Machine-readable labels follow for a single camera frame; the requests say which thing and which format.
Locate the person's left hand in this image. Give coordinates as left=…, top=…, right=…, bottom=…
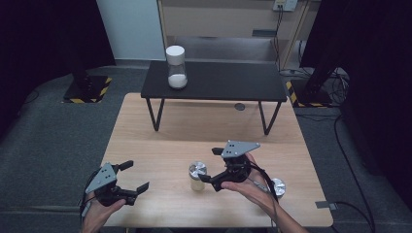
left=81, top=197, right=126, bottom=233

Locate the white-lidded jar of white granules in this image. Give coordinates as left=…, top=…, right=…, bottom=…
left=165, top=45, right=189, bottom=90

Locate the white wall socket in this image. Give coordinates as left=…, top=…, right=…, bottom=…
left=272, top=0, right=298, bottom=13

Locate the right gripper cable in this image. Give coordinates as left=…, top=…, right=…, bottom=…
left=247, top=160, right=280, bottom=233

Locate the silver-lidded jar of brown powder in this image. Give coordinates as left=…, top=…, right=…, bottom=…
left=271, top=178, right=288, bottom=199

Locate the black striped stand base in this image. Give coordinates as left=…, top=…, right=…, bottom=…
left=62, top=75, right=113, bottom=105
left=286, top=79, right=334, bottom=109

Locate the bundle of floor cables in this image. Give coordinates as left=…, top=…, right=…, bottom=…
left=281, top=66, right=352, bottom=108

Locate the grey cabinet label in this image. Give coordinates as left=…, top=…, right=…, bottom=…
left=252, top=29, right=278, bottom=38

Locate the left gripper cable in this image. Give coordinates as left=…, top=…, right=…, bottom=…
left=79, top=167, right=100, bottom=222

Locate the black metal shelf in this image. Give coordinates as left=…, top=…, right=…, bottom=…
left=140, top=59, right=289, bottom=136

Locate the black curtain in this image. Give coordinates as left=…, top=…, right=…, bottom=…
left=300, top=0, right=412, bottom=202
left=0, top=0, right=117, bottom=137

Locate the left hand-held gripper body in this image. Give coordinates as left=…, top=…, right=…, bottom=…
left=85, top=162, right=137, bottom=208

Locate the black socket cable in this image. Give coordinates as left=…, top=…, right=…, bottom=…
left=273, top=6, right=285, bottom=71

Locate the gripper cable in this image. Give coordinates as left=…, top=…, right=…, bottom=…
left=79, top=167, right=100, bottom=222
left=247, top=160, right=280, bottom=233

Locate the person's right hand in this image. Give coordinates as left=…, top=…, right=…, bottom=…
left=221, top=153, right=279, bottom=212

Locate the silver-lidded jar of yellow granules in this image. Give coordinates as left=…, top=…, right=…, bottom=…
left=189, top=160, right=208, bottom=192

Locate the grey tape strip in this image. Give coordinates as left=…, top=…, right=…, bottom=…
left=315, top=200, right=338, bottom=211

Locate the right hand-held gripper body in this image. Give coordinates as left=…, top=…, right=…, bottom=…
left=221, top=140, right=261, bottom=183

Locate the beige wooden cabinet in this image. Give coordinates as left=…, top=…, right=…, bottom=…
left=156, top=0, right=322, bottom=71

